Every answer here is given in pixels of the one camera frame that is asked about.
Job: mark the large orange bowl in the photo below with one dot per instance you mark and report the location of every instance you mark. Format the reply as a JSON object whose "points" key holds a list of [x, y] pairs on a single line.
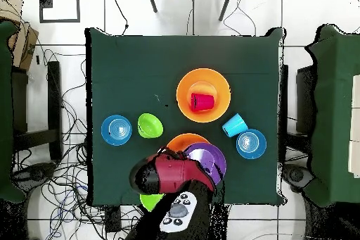
{"points": [[185, 141], [216, 82]]}

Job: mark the red cup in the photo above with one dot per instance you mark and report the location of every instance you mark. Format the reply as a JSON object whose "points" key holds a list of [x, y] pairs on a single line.
{"points": [[203, 102]]}

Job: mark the small green bowl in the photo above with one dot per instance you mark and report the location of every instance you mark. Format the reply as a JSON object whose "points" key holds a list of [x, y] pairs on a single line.
{"points": [[150, 125]]}

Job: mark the purple bowl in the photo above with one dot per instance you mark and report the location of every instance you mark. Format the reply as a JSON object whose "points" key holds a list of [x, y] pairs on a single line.
{"points": [[211, 158]]}

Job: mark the blue cup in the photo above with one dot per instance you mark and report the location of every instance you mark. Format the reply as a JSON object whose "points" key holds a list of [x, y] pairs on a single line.
{"points": [[234, 125]]}

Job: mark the large green bowl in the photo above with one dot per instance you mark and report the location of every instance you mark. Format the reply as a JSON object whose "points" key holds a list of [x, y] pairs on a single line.
{"points": [[150, 200]]}

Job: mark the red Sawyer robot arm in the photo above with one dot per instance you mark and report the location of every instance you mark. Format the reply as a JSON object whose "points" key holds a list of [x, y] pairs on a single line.
{"points": [[174, 172]]}

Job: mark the white box stack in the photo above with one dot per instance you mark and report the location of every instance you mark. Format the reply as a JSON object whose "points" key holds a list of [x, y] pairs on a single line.
{"points": [[355, 96]]}

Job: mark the dark green table cloth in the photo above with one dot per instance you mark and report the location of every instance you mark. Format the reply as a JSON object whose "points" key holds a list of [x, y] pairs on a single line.
{"points": [[140, 68]]}

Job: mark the blue bowl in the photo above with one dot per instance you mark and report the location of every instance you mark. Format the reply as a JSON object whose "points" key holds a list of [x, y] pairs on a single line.
{"points": [[251, 143], [116, 130]]}

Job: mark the black power strip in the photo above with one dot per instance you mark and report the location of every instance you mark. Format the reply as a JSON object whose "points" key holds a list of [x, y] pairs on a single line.
{"points": [[112, 220]]}

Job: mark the black tripod leg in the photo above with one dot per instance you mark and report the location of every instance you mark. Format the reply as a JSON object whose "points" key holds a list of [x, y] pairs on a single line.
{"points": [[225, 5], [152, 0]]}

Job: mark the dark green covered table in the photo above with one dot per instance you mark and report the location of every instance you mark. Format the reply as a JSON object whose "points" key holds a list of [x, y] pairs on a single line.
{"points": [[334, 110], [5, 110]]}

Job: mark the cardboard box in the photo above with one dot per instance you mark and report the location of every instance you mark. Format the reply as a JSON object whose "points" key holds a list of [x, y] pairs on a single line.
{"points": [[25, 45]]}

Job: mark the black metal stand frame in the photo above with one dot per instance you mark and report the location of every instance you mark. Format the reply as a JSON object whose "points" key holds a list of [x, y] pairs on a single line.
{"points": [[54, 96]]}

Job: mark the black pedestal foot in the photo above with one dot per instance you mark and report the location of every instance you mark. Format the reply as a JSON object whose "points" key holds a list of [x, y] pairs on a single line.
{"points": [[296, 175], [36, 172]]}

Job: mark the black floor frame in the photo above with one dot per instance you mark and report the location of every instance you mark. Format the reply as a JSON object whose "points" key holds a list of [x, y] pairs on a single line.
{"points": [[45, 0]]}

